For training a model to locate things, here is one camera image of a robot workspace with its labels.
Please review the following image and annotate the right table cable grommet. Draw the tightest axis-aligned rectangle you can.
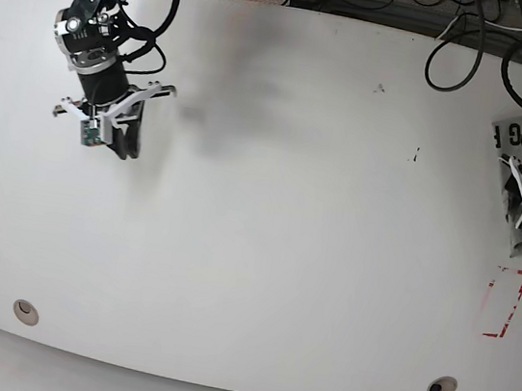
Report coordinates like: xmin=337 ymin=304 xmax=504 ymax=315
xmin=427 ymin=376 xmax=458 ymax=391

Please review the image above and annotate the white cable on floor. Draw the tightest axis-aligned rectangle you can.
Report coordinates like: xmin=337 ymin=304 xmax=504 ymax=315
xmin=434 ymin=11 xmax=522 ymax=53

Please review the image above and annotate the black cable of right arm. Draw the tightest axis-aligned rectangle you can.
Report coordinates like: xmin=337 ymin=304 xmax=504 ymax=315
xmin=98 ymin=0 xmax=181 ymax=80

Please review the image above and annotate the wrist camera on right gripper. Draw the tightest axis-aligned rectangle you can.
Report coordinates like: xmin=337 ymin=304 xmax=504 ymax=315
xmin=80 ymin=118 xmax=105 ymax=147

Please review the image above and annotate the table cable grommet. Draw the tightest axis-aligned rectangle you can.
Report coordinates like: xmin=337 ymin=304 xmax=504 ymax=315
xmin=13 ymin=300 xmax=39 ymax=326
xmin=427 ymin=376 xmax=458 ymax=391

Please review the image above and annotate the left table cable grommet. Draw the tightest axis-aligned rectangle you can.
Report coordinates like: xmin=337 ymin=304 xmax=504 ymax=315
xmin=13 ymin=300 xmax=39 ymax=326

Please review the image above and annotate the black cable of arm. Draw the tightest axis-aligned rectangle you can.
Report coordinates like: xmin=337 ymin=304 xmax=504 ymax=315
xmin=420 ymin=0 xmax=522 ymax=119
xmin=98 ymin=0 xmax=181 ymax=80

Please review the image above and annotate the red tape rectangle marking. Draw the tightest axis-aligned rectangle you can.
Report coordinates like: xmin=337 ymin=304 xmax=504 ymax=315
xmin=477 ymin=266 xmax=522 ymax=339

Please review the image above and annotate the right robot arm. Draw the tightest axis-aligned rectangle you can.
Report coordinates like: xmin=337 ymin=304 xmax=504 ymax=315
xmin=53 ymin=0 xmax=180 ymax=160

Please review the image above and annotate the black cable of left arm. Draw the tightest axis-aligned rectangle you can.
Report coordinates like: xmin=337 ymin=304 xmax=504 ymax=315
xmin=420 ymin=0 xmax=522 ymax=119

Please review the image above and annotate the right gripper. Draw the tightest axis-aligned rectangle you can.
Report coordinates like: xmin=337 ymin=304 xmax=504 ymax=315
xmin=52 ymin=59 xmax=177 ymax=160

